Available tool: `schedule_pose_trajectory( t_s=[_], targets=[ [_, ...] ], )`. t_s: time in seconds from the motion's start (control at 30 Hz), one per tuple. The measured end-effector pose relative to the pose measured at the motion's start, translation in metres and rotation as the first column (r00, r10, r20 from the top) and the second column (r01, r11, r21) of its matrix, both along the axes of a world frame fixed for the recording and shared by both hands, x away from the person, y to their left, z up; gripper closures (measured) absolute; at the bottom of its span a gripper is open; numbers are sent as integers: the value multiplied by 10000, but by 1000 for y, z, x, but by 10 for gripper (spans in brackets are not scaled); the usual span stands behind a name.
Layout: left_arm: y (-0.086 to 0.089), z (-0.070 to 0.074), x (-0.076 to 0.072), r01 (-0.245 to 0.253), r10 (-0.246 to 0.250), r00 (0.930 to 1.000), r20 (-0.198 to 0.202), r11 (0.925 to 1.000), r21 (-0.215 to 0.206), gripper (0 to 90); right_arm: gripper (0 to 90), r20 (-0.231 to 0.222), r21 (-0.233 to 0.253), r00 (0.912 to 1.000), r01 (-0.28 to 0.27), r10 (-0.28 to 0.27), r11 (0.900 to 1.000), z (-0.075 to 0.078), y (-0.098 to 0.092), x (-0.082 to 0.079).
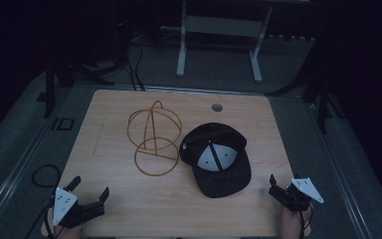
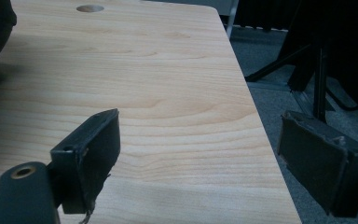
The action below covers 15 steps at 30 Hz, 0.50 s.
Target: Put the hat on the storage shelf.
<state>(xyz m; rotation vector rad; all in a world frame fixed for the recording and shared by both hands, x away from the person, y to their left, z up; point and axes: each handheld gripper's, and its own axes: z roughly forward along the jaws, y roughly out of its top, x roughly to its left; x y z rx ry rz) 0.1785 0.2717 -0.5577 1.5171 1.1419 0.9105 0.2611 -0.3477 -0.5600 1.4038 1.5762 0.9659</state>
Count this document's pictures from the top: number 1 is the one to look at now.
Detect black rectangular floor bracket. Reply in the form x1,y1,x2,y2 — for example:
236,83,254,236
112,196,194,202
51,117,76,131

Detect gold wire hat stand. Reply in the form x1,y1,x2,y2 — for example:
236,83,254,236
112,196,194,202
126,100,183,177

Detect white metal desk frame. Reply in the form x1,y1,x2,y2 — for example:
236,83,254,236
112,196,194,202
160,0,311,84

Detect black floor cables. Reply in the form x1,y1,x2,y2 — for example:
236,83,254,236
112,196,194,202
125,41,147,93

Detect person's right hand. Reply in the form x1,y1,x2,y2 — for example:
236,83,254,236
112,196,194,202
281,204,313,239

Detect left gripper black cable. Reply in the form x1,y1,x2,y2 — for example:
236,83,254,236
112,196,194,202
23,195,64,239

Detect person's left hand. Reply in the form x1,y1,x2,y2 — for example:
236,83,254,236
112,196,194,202
54,224,85,239

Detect black baseball cap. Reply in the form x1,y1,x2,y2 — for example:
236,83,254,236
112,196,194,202
178,121,253,199

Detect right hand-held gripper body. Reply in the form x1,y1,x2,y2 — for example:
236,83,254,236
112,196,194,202
268,177,325,213

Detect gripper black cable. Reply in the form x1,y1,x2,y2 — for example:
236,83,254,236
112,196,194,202
297,202,314,239
23,195,64,239

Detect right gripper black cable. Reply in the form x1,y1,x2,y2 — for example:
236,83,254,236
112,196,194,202
297,202,314,239

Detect black metal stand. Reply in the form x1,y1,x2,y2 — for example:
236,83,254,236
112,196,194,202
35,56,115,120
265,71,346,134

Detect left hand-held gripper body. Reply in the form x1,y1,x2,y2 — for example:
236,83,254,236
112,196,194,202
52,186,106,229

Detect black looped cable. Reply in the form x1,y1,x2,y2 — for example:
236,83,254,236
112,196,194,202
31,163,63,189

